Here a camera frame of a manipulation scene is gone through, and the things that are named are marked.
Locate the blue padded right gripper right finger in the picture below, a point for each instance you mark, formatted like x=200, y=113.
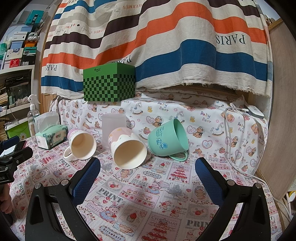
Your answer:
x=253, y=222

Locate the white shelf with boxes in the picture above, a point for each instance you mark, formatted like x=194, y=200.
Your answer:
x=18, y=64

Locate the white power bank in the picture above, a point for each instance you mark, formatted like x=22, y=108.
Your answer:
x=253, y=111

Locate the green storage bin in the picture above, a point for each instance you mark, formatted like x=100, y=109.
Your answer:
x=21, y=130

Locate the clear spray bottle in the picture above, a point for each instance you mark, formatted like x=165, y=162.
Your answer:
x=32, y=114

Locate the small white mug with handle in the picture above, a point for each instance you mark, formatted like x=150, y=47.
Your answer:
x=82, y=145

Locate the tissue pack with white tissue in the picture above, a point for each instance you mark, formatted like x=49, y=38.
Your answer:
x=50, y=132

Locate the striped hanging cloth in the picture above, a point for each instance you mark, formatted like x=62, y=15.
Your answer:
x=168, y=42

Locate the pink and white mug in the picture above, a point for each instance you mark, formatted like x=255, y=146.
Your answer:
x=127, y=150

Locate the green checkered box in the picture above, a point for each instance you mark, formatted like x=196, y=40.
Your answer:
x=111, y=82

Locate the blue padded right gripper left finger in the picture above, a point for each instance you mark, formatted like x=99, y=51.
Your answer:
x=42, y=222

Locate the person's left hand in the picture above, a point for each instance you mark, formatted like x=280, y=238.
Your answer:
x=6, y=204

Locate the mint green plastic cup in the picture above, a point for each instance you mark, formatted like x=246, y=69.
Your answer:
x=169, y=139

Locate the frosted translucent plastic cup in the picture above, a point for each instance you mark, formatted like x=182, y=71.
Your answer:
x=111, y=121

